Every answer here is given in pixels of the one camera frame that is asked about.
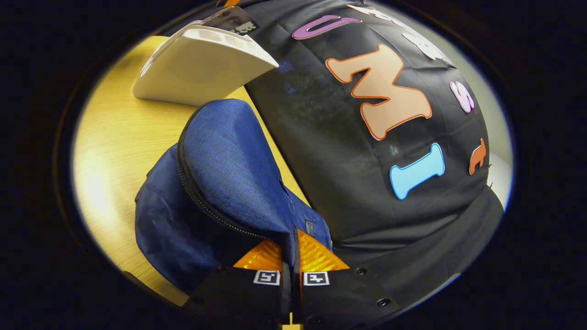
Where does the white bookshelf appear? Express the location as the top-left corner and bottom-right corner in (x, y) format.
(132, 21), (279, 107)

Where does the black backdrop cloth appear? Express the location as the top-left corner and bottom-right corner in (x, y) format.
(216, 0), (506, 317)

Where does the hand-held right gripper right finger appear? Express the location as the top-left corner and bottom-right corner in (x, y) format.
(293, 228), (405, 330)

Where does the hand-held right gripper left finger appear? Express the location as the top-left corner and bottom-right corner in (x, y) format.
(183, 238), (294, 330)

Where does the blue schoolbag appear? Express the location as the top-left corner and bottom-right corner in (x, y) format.
(134, 99), (333, 295)

